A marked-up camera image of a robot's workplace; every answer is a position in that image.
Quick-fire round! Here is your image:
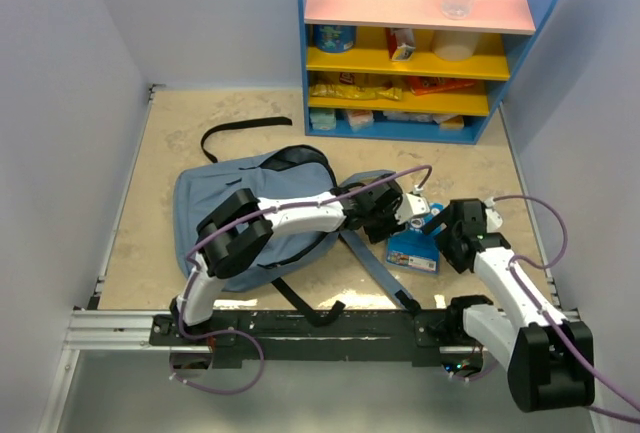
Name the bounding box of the blue student backpack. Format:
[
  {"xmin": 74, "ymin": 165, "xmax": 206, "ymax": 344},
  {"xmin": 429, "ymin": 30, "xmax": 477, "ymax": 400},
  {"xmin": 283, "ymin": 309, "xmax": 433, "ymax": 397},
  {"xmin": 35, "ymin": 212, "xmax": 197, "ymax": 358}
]
[{"xmin": 171, "ymin": 115, "xmax": 423, "ymax": 329}]

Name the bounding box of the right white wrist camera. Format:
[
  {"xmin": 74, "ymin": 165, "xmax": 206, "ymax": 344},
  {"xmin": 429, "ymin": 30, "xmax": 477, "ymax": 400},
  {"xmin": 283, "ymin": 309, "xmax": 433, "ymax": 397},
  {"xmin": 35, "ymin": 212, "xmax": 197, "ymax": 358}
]
[{"xmin": 484, "ymin": 197, "xmax": 503, "ymax": 233}]

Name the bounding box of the white round container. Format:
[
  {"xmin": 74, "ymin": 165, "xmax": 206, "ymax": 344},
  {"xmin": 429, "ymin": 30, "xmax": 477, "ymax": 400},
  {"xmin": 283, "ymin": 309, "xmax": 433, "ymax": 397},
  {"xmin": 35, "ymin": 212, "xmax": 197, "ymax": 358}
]
[{"xmin": 432, "ymin": 30, "xmax": 483, "ymax": 62}]

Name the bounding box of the red snack packet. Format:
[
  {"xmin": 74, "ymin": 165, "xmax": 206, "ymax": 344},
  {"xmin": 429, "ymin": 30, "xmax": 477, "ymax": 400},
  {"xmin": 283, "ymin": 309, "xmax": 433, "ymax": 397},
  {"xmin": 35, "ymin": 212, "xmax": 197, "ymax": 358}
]
[{"xmin": 406, "ymin": 76, "xmax": 476, "ymax": 96}]

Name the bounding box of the white tissue pack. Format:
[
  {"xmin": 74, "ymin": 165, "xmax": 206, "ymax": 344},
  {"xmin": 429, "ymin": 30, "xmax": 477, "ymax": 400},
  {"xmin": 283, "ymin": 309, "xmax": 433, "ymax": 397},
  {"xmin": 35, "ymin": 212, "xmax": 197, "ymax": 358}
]
[{"xmin": 343, "ymin": 109, "xmax": 374, "ymax": 131}]

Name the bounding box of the yellow sponge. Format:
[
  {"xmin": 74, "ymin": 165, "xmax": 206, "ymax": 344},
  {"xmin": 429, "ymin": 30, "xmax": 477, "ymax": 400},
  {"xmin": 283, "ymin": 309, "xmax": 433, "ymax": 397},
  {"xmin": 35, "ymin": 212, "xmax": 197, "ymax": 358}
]
[{"xmin": 439, "ymin": 116, "xmax": 465, "ymax": 131}]

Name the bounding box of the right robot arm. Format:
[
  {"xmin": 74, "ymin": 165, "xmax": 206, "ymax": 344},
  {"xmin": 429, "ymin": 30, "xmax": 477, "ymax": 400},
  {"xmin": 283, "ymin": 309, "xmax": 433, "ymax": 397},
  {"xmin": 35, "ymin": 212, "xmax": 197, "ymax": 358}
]
[{"xmin": 422, "ymin": 199, "xmax": 595, "ymax": 412}]

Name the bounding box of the red white carton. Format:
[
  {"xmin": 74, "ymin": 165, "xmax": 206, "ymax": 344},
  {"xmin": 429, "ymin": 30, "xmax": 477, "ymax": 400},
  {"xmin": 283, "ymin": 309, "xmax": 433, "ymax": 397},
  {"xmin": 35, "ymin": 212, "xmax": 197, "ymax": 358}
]
[{"xmin": 385, "ymin": 28, "xmax": 416, "ymax": 62}]

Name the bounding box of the yellow snack bag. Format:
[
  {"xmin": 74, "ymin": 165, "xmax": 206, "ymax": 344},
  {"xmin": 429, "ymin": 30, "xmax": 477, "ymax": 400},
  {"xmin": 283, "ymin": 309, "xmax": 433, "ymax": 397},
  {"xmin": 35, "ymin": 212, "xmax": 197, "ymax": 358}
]
[{"xmin": 309, "ymin": 72, "xmax": 403, "ymax": 101}]

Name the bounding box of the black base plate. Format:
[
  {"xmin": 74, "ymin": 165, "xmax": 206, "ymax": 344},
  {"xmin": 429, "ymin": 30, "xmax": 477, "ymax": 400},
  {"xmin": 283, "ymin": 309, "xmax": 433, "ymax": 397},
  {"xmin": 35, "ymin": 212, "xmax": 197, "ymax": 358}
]
[{"xmin": 149, "ymin": 309, "xmax": 488, "ymax": 368}]

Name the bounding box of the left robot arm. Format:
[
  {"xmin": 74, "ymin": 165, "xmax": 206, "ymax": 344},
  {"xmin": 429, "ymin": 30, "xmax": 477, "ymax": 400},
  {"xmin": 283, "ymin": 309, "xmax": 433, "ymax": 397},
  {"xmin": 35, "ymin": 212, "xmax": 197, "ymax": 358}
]
[{"xmin": 171, "ymin": 172, "xmax": 426, "ymax": 345}]

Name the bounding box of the aluminium rail frame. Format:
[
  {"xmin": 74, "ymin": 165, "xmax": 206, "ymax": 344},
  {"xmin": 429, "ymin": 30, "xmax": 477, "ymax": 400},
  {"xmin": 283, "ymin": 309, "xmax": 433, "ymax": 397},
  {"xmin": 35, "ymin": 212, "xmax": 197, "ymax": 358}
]
[{"xmin": 42, "ymin": 88, "xmax": 593, "ymax": 432}]

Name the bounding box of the blue bottom book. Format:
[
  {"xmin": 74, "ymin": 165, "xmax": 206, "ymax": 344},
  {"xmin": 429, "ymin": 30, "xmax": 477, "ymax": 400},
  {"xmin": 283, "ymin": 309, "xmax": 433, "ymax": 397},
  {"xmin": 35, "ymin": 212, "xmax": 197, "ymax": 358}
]
[{"xmin": 385, "ymin": 203, "xmax": 443, "ymax": 275}]

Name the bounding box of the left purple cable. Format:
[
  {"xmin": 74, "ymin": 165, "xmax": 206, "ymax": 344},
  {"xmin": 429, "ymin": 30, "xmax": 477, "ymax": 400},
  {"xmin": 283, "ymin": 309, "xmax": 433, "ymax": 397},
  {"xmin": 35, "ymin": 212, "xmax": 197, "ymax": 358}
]
[{"xmin": 169, "ymin": 164, "xmax": 434, "ymax": 395}]

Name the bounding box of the blue round tin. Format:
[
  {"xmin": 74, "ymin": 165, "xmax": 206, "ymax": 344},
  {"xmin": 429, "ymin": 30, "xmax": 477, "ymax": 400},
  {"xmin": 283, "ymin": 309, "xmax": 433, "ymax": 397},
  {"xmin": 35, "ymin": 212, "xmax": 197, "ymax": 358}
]
[{"xmin": 312, "ymin": 25, "xmax": 357, "ymax": 53}]

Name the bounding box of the blue shelf unit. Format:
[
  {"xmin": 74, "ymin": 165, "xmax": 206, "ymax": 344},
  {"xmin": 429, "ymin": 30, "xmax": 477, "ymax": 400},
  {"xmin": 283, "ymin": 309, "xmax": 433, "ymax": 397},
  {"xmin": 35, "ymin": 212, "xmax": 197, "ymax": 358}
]
[{"xmin": 298, "ymin": 0, "xmax": 558, "ymax": 144}]

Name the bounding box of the teal tissue pack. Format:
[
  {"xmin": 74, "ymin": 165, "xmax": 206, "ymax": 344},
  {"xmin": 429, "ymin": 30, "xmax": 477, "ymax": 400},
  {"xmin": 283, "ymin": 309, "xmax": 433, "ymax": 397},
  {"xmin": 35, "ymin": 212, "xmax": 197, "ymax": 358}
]
[{"xmin": 309, "ymin": 107, "xmax": 337, "ymax": 131}]

